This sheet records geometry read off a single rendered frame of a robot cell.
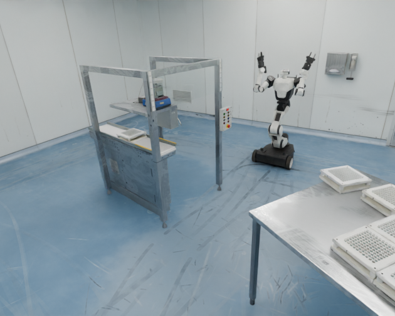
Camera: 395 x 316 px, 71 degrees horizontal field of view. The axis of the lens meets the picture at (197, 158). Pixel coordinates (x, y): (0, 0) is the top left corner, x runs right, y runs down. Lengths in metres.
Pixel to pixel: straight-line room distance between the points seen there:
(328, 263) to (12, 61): 5.37
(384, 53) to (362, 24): 0.57
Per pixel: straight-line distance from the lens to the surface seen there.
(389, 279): 1.56
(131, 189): 3.57
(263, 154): 4.33
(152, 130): 2.59
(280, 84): 4.21
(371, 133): 5.70
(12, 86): 5.78
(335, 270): 1.61
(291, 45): 5.66
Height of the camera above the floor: 1.96
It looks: 25 degrees down
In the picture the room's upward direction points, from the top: 3 degrees counter-clockwise
